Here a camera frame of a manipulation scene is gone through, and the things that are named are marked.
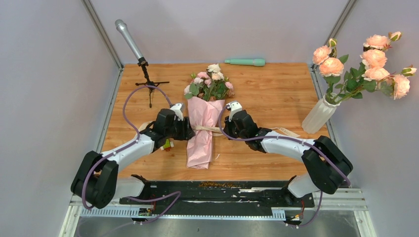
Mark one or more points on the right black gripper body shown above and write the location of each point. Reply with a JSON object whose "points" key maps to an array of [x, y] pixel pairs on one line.
{"points": [[231, 130]]}

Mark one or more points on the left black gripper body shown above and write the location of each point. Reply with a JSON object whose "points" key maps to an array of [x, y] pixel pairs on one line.
{"points": [[178, 131]]}

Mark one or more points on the cream printed ribbon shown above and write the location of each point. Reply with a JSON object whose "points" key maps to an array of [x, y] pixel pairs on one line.
{"points": [[216, 131]]}

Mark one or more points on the pink flower bouquet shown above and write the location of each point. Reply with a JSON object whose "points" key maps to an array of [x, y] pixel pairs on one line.
{"points": [[205, 97]]}

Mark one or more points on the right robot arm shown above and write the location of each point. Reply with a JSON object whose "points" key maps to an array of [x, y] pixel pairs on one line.
{"points": [[327, 167]]}

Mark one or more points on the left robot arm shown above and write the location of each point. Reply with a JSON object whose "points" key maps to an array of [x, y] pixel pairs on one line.
{"points": [[96, 181]]}

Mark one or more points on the toy brick car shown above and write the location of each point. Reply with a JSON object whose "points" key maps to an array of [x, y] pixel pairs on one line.
{"points": [[167, 145]]}

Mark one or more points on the silver microphone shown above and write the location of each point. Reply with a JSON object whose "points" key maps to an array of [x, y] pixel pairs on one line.
{"points": [[122, 28]]}

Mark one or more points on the peach artificial roses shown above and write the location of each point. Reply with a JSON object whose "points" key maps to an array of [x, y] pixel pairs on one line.
{"points": [[371, 75]]}

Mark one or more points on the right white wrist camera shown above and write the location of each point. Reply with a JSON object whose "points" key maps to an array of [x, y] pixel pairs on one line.
{"points": [[233, 107]]}

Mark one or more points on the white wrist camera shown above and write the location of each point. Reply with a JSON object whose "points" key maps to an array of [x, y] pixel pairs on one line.
{"points": [[178, 109], [233, 107]]}

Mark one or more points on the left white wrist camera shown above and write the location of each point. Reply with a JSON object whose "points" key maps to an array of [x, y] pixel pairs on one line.
{"points": [[178, 109]]}

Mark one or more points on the teal cylindrical handle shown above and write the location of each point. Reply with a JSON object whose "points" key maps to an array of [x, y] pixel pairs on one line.
{"points": [[246, 62]]}

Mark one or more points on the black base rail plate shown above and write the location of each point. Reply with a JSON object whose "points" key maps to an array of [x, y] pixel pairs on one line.
{"points": [[211, 197]]}

